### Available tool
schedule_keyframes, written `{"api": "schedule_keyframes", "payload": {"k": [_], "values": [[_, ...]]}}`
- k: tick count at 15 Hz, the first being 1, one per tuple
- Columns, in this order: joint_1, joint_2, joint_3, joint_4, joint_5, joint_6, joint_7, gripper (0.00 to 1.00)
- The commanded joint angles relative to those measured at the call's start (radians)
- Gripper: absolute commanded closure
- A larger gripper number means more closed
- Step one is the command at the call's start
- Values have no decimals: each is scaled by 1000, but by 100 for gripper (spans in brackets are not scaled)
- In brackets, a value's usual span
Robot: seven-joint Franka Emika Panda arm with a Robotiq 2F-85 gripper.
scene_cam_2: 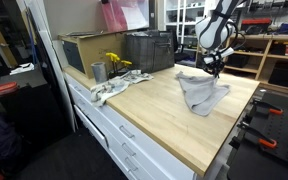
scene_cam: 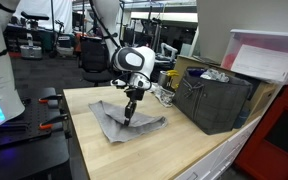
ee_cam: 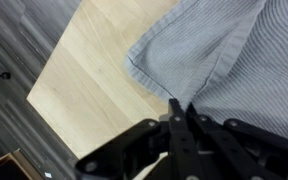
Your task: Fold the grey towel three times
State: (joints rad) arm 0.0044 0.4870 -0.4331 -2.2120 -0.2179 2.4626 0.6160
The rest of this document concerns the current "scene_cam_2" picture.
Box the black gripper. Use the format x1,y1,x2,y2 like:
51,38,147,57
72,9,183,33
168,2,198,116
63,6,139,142
204,59,226,80

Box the grey towel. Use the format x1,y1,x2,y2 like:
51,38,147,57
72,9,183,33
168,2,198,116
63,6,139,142
175,70,231,117

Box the small black storage bin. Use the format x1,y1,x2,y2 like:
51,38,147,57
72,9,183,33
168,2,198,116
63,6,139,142
226,53,252,69

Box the wooden shelf unit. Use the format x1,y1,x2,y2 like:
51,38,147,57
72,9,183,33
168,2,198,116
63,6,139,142
213,33,288,93

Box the red black toolbox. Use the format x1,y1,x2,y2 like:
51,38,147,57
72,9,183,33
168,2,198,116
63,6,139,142
240,18,273,34

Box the dark grey storage crate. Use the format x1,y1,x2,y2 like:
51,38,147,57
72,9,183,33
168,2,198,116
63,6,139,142
123,29,176,74

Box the white shelving unit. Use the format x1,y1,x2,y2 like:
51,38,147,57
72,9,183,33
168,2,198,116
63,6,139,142
163,0,218,64

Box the large black storage bin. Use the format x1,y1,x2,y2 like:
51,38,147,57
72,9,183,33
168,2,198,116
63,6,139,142
268,61,288,90

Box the black robot cart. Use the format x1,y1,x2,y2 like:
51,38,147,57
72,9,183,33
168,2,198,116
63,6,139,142
227,139,288,180

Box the patterned white grey cloth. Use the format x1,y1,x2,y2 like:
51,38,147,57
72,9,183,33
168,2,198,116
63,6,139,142
89,69,154,108

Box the yellow artificial flowers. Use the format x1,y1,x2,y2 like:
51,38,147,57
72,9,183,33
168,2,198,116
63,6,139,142
105,51,134,76

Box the white drawer cabinet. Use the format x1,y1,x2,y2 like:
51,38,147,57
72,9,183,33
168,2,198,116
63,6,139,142
63,71,198,180

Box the grey metal cup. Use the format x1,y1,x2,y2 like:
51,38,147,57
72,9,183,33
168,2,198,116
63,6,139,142
90,61,109,84

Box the clear plastic storage bin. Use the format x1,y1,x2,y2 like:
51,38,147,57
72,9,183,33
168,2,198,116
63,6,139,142
99,0,151,33

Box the brown cardboard box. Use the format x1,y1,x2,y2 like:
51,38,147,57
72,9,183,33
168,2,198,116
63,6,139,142
57,30,132,80

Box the black side cabinet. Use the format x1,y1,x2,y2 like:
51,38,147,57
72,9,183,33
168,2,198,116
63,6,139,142
0,68,73,148

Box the white crumpled paper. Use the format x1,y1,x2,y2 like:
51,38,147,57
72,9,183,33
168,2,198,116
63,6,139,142
9,62,36,76

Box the red lid container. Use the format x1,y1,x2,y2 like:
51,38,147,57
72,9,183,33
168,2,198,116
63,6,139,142
0,81,19,97

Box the purple backpack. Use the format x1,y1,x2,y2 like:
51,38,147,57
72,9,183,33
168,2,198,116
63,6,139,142
0,113,25,168

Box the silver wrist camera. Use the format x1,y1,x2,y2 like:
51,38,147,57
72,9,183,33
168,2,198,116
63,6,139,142
203,47,235,65

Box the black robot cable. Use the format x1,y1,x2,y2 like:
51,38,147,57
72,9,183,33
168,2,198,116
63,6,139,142
226,19,249,52

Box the black clamp orange handle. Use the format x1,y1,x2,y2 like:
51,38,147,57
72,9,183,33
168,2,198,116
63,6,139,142
250,98,284,116
237,121,278,150

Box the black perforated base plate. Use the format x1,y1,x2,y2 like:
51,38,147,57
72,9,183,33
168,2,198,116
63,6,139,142
240,91,288,171

